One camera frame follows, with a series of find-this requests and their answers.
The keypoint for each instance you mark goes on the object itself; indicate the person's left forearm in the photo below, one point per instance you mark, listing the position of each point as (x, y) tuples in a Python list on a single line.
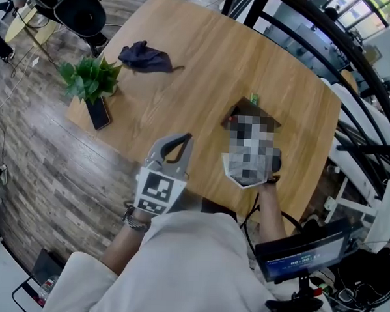
[(121, 249)]

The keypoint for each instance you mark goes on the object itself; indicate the dark blue cloth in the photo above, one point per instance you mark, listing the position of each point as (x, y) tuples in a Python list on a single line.
[(144, 58)]

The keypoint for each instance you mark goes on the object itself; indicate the white folding table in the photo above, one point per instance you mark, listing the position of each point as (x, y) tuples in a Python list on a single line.
[(387, 211)]

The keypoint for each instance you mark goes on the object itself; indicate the pale yellow side table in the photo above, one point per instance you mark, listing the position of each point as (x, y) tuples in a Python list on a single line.
[(17, 27)]

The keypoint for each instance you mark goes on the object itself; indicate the brown pen holder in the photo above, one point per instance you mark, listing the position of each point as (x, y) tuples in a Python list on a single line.
[(249, 107)]

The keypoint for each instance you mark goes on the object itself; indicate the small white bottle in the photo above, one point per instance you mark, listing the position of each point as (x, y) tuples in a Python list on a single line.
[(336, 170)]

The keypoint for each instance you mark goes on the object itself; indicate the person's white shirt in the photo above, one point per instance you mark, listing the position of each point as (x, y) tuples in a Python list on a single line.
[(182, 269)]

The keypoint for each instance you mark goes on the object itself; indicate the black monitor mount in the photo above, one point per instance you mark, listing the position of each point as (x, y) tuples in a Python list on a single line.
[(299, 304)]

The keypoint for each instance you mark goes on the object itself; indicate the black monitor screen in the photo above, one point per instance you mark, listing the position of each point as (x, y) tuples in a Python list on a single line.
[(304, 255)]

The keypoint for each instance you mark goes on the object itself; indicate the clear plastic bottle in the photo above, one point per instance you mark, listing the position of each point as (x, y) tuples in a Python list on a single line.
[(48, 288)]

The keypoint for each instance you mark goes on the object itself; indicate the green potted plant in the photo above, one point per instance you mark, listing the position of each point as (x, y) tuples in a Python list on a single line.
[(89, 78)]

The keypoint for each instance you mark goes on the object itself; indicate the black smartphone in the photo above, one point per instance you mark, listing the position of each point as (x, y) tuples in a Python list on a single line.
[(98, 113)]

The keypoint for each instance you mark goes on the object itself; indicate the small green box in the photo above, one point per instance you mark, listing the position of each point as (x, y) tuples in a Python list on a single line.
[(255, 98)]

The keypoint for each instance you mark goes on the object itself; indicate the person's black trousers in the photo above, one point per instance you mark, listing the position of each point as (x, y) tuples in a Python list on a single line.
[(211, 208)]

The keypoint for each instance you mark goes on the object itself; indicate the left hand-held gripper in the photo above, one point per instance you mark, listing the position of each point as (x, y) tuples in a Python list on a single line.
[(157, 189)]

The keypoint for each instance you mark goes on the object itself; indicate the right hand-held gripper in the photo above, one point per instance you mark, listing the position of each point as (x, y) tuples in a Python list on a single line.
[(246, 177)]

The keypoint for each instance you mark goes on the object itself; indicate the person's right forearm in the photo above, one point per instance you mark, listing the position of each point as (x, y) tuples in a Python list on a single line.
[(271, 215)]

